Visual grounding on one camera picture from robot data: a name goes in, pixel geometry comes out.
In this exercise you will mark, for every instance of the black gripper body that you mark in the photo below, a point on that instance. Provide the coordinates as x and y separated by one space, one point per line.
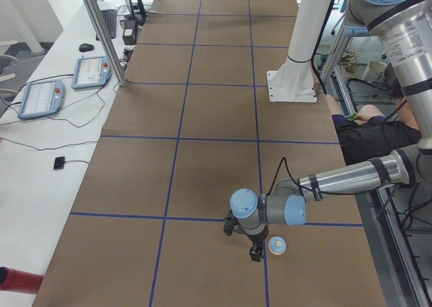
255 241

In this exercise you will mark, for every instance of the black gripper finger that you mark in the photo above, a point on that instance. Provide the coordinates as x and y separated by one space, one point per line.
256 253

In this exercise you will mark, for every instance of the blue and cream bell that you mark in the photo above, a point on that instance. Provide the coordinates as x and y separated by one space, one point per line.
277 245

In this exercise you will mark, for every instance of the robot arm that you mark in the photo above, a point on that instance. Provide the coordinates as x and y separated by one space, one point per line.
404 28

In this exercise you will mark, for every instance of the seated person in black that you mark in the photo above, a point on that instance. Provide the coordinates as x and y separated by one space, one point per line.
370 134

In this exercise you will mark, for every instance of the small black puck device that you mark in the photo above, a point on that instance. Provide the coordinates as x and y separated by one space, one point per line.
59 163

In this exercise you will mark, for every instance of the far blue teach pendant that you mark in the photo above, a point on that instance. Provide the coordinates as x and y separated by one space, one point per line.
91 72

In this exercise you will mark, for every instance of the blue teach pendant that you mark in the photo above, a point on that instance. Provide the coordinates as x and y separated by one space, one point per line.
91 72
41 99

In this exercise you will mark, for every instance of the black box on table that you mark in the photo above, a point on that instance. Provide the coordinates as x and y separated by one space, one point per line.
129 35

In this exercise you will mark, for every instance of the red cylinder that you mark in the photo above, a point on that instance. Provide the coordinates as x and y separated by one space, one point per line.
20 281

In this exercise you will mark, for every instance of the near blue teach pendant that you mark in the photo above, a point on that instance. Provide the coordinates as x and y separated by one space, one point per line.
41 99

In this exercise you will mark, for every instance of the black computer mouse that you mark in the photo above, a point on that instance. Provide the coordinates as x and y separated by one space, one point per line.
85 47

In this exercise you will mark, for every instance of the black keyboard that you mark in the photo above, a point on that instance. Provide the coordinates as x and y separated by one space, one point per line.
110 19

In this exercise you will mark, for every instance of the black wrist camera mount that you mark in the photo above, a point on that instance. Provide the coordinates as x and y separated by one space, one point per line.
231 224

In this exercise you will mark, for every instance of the white camera pole base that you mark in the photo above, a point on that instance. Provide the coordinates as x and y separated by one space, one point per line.
293 82

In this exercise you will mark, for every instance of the aluminium frame post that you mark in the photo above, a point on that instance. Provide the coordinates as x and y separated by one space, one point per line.
102 32

